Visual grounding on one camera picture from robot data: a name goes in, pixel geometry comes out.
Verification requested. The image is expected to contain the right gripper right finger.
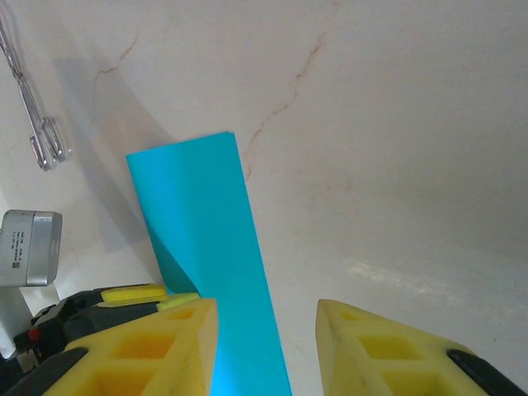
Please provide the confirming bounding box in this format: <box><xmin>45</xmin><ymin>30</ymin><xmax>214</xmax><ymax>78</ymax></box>
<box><xmin>316</xmin><ymin>299</ymin><xmax>528</xmax><ymax>396</ymax></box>

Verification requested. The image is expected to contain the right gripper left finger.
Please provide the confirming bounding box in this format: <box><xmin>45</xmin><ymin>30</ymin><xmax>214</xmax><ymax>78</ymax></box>
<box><xmin>0</xmin><ymin>299</ymin><xmax>219</xmax><ymax>396</ymax></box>

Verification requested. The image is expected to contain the teal cloth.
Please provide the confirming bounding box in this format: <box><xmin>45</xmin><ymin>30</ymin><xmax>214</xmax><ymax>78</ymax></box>
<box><xmin>125</xmin><ymin>131</ymin><xmax>294</xmax><ymax>396</ymax></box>

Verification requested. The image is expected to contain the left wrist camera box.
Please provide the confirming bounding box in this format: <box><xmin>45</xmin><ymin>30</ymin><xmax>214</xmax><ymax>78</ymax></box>
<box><xmin>0</xmin><ymin>210</ymin><xmax>64</xmax><ymax>289</ymax></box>

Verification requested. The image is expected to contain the metal wire clip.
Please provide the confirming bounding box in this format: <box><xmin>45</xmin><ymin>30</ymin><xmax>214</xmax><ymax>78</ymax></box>
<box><xmin>0</xmin><ymin>7</ymin><xmax>70</xmax><ymax>172</ymax></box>

